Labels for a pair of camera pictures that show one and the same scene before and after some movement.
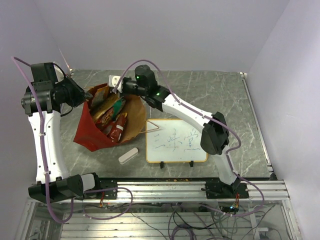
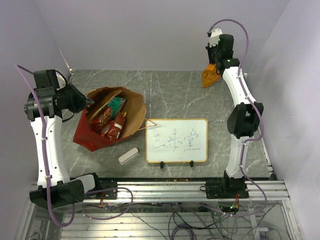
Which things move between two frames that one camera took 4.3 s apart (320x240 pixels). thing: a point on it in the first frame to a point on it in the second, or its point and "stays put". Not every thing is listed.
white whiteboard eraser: x=128 y=155 stays put
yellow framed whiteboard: x=173 y=140 stays put
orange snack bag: x=102 y=99 to x=210 y=76
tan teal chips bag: x=117 y=107 stays put
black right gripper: x=123 y=91 to x=209 y=49
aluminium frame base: x=233 y=210 stays put
